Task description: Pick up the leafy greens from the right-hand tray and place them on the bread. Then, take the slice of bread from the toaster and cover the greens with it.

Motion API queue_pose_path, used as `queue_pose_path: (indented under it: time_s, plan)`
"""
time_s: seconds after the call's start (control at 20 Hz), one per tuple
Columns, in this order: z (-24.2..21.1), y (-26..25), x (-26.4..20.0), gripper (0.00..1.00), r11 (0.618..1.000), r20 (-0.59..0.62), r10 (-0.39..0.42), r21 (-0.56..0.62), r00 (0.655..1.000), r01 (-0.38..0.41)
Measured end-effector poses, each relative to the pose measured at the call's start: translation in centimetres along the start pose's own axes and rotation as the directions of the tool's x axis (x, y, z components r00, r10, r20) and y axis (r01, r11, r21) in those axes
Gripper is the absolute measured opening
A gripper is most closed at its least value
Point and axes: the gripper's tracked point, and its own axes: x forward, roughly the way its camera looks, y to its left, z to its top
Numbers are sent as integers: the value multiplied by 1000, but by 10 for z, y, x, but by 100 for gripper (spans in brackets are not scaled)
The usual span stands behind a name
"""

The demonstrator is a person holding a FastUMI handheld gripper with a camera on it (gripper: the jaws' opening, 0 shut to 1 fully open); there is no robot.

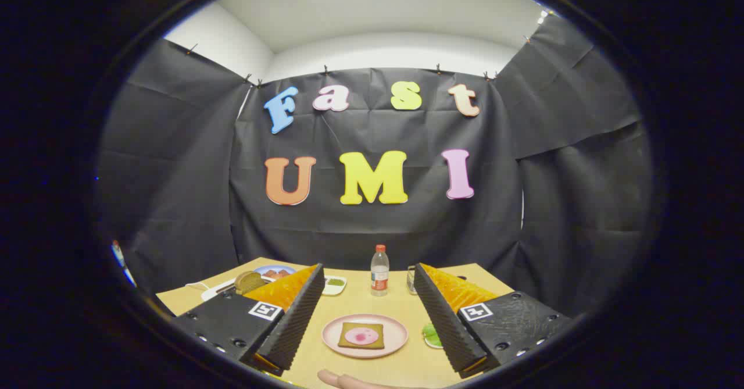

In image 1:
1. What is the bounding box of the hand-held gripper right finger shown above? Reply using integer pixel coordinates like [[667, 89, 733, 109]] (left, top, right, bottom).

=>
[[413, 263, 576, 379]]

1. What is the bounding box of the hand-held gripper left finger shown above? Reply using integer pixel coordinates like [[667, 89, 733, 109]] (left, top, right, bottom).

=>
[[171, 263, 326, 377]]

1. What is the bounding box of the brown toasted bread slice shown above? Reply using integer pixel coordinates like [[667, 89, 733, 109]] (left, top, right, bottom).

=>
[[234, 271, 267, 295]]

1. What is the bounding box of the pink round plate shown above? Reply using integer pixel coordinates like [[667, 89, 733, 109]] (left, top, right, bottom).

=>
[[321, 313, 409, 359]]

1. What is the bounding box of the blue oval plate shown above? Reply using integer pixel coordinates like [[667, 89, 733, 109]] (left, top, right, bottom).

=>
[[254, 265, 297, 280]]

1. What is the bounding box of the clear plastic water bottle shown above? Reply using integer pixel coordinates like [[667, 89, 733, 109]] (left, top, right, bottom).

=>
[[371, 245, 390, 297]]

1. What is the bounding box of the white toaster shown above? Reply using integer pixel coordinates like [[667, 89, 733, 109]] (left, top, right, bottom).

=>
[[201, 279, 245, 302]]

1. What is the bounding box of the small red white object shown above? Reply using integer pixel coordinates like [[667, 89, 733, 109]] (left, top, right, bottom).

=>
[[112, 240, 137, 288]]

